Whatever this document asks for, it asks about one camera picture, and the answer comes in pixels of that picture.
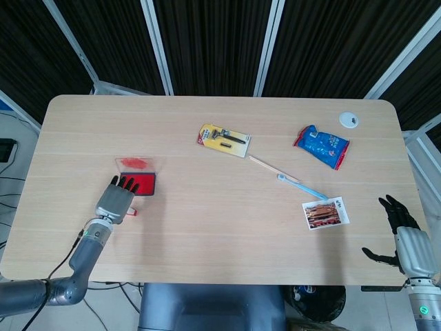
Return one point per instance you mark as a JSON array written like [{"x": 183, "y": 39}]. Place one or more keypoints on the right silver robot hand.
[{"x": 411, "y": 248}]

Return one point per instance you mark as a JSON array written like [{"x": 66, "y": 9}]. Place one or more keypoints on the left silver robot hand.
[{"x": 113, "y": 203}]

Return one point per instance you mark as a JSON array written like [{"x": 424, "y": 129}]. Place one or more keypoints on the white and red stamp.
[{"x": 133, "y": 211}]

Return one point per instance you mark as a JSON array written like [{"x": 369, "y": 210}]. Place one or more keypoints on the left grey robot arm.
[{"x": 86, "y": 255}]

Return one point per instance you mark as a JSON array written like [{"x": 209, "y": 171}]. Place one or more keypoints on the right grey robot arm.
[{"x": 425, "y": 303}]

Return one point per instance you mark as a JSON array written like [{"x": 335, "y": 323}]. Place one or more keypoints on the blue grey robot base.
[{"x": 210, "y": 307}]

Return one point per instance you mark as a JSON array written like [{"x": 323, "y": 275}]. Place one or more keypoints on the red ink pad clear lid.
[{"x": 146, "y": 181}]

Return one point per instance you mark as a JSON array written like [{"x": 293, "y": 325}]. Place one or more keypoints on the palace photo postcard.
[{"x": 325, "y": 213}]

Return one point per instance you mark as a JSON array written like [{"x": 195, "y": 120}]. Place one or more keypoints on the black trash bin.
[{"x": 317, "y": 303}]

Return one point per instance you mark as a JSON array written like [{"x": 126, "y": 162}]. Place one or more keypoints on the razor in yellow blister pack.
[{"x": 224, "y": 139}]

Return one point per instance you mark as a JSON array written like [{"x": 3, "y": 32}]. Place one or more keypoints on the blue snack bag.
[{"x": 322, "y": 145}]

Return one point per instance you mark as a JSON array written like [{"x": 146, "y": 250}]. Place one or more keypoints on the white partition frame post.
[
  {"x": 74, "y": 48},
  {"x": 270, "y": 48},
  {"x": 158, "y": 48},
  {"x": 403, "y": 55}
]

